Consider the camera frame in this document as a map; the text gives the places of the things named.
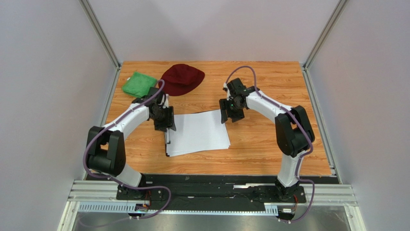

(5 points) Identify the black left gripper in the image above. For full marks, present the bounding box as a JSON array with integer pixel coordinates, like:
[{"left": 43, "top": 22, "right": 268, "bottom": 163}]
[{"left": 151, "top": 105, "right": 177, "bottom": 133}]

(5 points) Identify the black clipboard folder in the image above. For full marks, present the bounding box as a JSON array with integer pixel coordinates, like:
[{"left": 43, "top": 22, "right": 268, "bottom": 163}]
[{"left": 164, "top": 130, "right": 171, "bottom": 157}]

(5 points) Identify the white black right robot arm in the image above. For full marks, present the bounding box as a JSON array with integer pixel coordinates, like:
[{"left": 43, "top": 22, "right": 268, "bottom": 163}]
[{"left": 219, "top": 78, "right": 315, "bottom": 201}]

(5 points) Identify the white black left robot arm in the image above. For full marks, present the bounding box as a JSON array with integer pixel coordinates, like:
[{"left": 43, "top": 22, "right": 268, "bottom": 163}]
[{"left": 83, "top": 87, "right": 176, "bottom": 191}]

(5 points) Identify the green folded cloth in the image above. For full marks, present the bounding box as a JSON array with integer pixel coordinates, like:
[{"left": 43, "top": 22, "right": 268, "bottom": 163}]
[{"left": 122, "top": 72, "right": 157, "bottom": 98}]

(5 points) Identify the dark red cap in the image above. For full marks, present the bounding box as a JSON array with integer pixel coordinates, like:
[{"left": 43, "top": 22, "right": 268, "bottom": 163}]
[{"left": 161, "top": 64, "right": 205, "bottom": 96}]

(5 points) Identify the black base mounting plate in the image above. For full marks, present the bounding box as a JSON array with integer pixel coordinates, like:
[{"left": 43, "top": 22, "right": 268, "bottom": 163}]
[{"left": 86, "top": 173, "right": 340, "bottom": 212}]

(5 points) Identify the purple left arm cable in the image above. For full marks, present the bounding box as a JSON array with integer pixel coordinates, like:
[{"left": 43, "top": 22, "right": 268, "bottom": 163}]
[{"left": 77, "top": 79, "right": 172, "bottom": 225}]

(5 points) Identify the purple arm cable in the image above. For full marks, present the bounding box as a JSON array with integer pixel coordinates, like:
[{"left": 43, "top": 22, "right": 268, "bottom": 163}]
[
  {"left": 77, "top": 79, "right": 172, "bottom": 225},
  {"left": 224, "top": 65, "right": 316, "bottom": 224}
]

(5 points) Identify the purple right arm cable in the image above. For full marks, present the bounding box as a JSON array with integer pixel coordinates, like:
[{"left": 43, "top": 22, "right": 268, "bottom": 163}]
[{"left": 224, "top": 65, "right": 316, "bottom": 224}]

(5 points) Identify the aluminium frame rail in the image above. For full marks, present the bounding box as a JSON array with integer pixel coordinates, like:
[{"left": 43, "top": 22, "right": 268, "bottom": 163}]
[{"left": 58, "top": 174, "right": 366, "bottom": 231}]

